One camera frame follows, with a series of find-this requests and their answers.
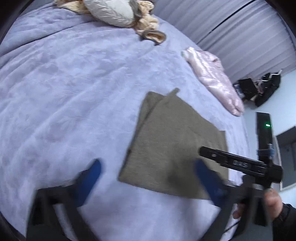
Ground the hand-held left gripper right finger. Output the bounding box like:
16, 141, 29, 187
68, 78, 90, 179
194, 160, 266, 241

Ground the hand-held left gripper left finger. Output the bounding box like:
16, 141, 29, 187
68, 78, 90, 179
25, 158, 102, 241

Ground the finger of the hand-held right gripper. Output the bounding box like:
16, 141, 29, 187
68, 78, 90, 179
199, 146, 226, 165

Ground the olive knitted garment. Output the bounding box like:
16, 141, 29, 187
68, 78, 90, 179
118, 88, 228, 200

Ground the person's right forearm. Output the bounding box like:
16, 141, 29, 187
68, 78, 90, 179
271, 203, 296, 241

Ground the person's right hand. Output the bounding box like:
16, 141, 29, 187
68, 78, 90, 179
232, 188, 284, 222

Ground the black equipment on floor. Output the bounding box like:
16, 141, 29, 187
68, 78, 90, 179
233, 70, 282, 107

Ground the pink shiny puffer jacket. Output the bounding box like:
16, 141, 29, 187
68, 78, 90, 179
181, 46, 245, 117

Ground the lavender plush blanket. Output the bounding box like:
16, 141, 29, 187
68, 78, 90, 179
0, 0, 253, 241

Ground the lavender pleated curtain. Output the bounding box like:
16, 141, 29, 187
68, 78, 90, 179
150, 0, 296, 84

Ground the white puffer jacket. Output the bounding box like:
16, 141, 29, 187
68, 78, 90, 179
83, 0, 139, 28

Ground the dark grey wall panel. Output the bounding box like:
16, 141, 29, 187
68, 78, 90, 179
275, 126, 296, 191

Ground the cream cable-knit sweater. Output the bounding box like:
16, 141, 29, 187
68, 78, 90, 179
54, 0, 167, 46

